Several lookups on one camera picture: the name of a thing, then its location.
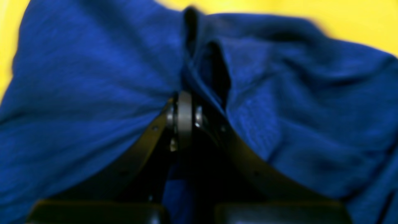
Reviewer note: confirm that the yellow table cloth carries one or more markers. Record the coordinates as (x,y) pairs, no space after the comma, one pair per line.
(371,22)

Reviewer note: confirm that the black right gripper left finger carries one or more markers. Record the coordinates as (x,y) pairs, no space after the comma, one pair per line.
(130,189)

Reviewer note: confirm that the blue long-sleeve shirt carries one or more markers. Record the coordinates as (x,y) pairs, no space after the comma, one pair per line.
(90,75)

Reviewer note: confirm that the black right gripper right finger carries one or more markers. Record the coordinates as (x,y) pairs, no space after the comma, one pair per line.
(237,187)

